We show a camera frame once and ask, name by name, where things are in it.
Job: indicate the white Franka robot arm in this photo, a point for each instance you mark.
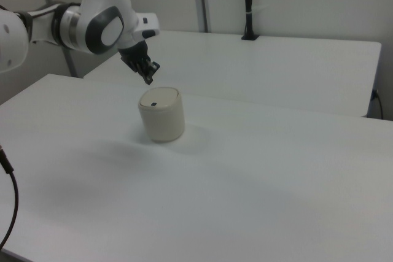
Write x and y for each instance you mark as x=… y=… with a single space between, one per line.
x=98 y=10

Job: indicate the beige round trash bin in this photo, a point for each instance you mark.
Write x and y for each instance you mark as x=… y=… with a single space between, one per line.
x=162 y=117

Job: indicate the white table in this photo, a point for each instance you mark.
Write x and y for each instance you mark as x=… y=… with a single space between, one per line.
x=261 y=68

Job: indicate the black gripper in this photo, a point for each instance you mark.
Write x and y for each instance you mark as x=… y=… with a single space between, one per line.
x=134 y=53

